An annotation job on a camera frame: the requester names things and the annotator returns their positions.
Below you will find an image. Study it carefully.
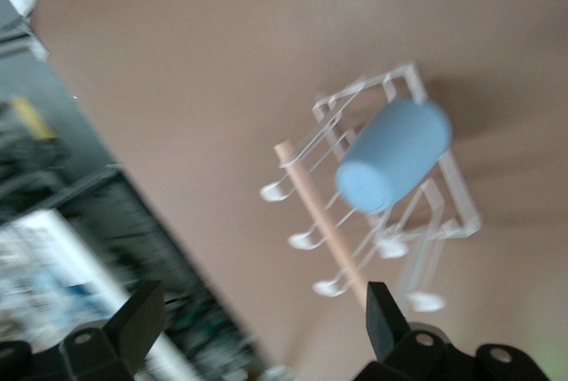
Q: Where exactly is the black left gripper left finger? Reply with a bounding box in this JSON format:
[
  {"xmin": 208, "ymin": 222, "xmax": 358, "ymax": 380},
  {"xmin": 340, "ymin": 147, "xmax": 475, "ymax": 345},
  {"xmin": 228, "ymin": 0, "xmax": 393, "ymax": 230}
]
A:
[{"xmin": 0, "ymin": 280, "xmax": 165, "ymax": 381}]

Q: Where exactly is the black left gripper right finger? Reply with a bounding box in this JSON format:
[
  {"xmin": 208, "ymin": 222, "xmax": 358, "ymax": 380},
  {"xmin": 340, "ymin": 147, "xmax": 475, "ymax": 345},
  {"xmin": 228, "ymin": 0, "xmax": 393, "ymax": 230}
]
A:
[{"xmin": 354, "ymin": 282, "xmax": 549, "ymax": 381}]

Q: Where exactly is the blue plastic cup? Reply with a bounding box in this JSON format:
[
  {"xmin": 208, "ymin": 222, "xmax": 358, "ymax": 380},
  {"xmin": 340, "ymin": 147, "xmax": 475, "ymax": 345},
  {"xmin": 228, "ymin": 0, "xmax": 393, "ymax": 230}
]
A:
[{"xmin": 335, "ymin": 99, "xmax": 454, "ymax": 216}]

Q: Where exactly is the brown paper table cover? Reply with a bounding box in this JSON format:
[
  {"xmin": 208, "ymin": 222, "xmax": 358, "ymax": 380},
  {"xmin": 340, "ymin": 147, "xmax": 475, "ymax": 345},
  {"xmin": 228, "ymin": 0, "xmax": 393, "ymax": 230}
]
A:
[{"xmin": 33, "ymin": 0, "xmax": 568, "ymax": 381}]

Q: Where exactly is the white wire cup holder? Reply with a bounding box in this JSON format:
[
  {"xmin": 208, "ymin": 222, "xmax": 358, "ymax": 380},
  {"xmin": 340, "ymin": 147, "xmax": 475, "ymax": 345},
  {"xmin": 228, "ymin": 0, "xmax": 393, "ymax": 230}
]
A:
[{"xmin": 259, "ymin": 60, "xmax": 484, "ymax": 314}]

